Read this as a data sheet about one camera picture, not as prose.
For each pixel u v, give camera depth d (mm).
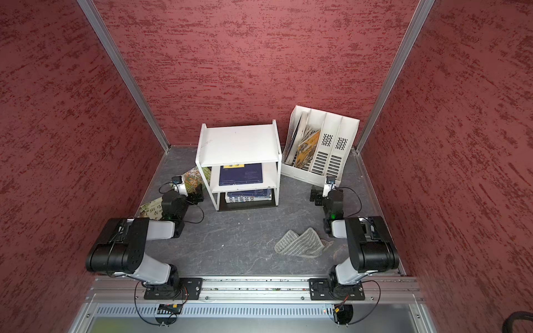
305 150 983
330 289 669
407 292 752
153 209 945
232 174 871
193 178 1029
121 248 453
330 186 808
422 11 710
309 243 812
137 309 696
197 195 852
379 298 692
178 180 793
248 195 929
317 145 1037
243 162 702
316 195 840
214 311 774
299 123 982
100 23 741
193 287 741
